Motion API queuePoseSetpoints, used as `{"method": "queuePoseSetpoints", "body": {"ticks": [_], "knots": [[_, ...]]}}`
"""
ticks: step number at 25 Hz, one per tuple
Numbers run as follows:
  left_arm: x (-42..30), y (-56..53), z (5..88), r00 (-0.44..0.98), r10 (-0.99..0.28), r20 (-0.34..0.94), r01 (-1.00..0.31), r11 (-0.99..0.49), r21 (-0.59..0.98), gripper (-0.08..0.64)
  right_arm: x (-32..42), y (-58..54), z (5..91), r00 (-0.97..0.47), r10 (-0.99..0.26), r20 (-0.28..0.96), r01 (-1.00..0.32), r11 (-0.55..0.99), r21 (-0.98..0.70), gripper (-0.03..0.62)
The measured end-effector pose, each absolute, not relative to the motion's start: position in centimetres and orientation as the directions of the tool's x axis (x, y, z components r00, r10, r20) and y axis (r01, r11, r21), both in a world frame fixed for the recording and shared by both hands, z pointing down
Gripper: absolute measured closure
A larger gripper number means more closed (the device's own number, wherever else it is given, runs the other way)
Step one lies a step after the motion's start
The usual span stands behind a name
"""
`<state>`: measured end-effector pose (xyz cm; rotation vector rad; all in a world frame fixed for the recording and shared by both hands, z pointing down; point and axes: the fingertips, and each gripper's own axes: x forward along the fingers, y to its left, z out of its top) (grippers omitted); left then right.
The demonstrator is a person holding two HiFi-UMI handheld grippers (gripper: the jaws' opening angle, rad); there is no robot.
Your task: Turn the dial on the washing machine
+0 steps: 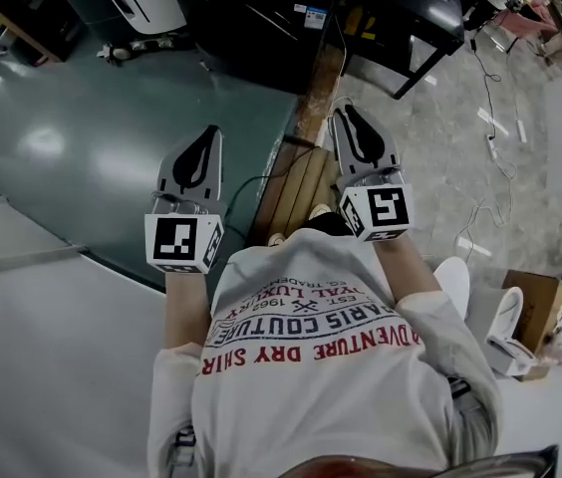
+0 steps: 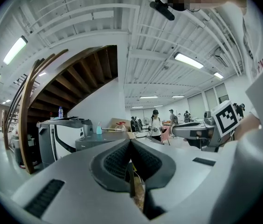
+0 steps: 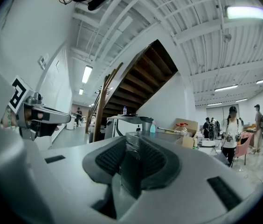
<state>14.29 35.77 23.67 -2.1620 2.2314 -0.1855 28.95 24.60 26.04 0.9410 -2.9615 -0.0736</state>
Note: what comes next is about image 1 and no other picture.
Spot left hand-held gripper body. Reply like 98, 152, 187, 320
143, 189, 227, 275

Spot printed cardboard box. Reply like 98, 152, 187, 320
502, 269, 562, 382

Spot person's white printed shirt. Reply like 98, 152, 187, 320
146, 229, 504, 478

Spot white cable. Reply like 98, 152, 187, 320
457, 156, 519, 271

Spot wooden plank platform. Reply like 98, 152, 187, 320
253, 42, 350, 248

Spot person's left forearm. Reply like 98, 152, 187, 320
162, 266, 212, 356

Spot white rounded appliance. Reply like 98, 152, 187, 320
432, 258, 471, 321

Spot person's black trousers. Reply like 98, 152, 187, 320
304, 211, 353, 238

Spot pink cloth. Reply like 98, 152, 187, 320
497, 0, 559, 39

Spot person's right forearm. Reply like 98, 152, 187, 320
373, 236, 445, 304

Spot person's eyeglasses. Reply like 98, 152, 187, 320
439, 444, 561, 478

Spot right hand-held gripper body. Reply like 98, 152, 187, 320
339, 165, 415, 243

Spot black metal table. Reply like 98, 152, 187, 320
328, 0, 465, 101

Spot black cable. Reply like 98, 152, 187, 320
223, 134, 317, 248
469, 37, 506, 141

